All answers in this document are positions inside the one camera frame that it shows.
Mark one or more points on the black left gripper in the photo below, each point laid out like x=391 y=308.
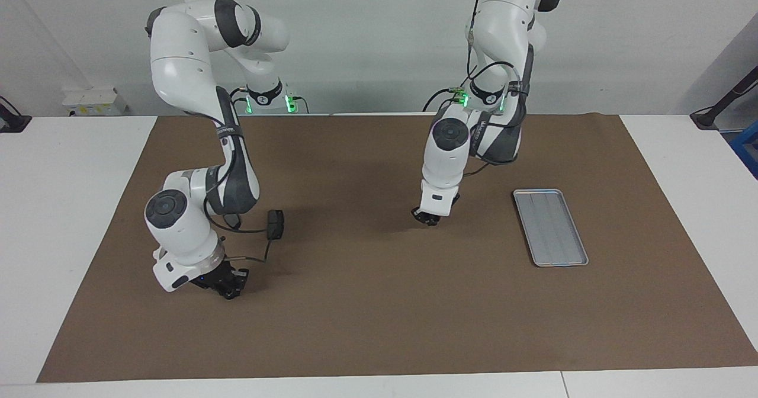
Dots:
x=444 y=213

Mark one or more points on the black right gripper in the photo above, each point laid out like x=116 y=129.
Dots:
x=219 y=278

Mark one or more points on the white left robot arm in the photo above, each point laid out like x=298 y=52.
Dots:
x=503 y=31

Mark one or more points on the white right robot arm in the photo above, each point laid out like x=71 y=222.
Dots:
x=177 y=60

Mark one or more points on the silver metal tray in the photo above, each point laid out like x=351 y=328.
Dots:
x=551 y=227

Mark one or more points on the short rectangular brake pad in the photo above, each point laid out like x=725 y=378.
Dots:
x=275 y=225

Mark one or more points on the brown table mat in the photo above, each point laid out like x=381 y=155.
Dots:
x=385 y=315

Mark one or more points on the white cardboard box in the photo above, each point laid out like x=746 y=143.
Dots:
x=95 y=102

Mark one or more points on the black table clamp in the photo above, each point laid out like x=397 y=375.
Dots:
x=12 y=119

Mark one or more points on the blue crate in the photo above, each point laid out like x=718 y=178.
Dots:
x=747 y=149

